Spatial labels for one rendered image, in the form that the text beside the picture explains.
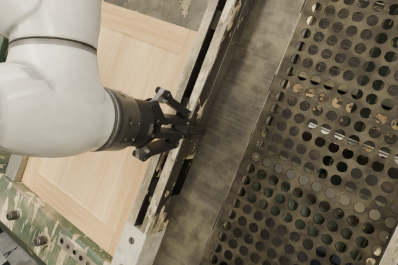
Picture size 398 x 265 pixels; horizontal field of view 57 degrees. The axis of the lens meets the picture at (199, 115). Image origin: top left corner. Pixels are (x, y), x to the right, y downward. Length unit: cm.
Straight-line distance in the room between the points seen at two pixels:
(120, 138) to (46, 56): 15
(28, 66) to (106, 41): 58
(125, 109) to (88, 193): 52
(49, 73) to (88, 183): 61
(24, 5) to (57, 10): 3
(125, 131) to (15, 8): 19
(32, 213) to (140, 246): 39
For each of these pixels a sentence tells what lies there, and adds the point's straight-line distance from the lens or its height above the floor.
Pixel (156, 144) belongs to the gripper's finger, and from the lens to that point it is 66.
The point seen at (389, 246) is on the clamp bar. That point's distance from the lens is 65.
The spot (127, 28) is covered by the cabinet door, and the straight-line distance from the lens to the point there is 96.
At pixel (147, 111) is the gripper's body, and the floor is 137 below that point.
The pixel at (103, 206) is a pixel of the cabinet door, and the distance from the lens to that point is 97.
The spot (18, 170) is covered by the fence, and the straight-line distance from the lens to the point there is 119.
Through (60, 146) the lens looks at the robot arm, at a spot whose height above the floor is 141.
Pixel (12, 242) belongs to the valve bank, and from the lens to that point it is 128.
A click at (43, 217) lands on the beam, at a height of 90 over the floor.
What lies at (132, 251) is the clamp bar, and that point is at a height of 99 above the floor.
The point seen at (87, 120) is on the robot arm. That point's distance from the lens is 45.
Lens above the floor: 169
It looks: 37 degrees down
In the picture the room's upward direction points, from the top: straight up
